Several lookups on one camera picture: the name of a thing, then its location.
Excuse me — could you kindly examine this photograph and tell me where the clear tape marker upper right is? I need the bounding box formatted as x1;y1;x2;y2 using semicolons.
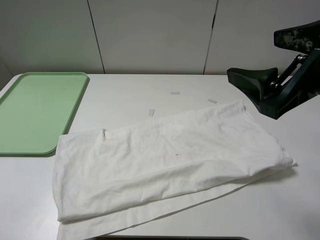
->
207;98;217;104

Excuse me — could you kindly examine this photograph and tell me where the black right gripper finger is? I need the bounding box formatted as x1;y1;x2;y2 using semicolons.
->
227;67;278;100
273;20;320;53

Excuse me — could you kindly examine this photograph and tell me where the white short sleeve shirt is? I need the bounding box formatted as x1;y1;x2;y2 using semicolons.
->
52;101;295;240

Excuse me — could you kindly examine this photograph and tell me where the clear tape marker centre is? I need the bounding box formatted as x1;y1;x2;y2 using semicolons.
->
148;109;155;117

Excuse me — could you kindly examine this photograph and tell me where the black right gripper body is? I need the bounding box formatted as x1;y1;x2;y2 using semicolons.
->
257;48;320;120

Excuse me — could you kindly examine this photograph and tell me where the light green plastic tray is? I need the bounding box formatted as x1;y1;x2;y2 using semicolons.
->
0;72;89;156

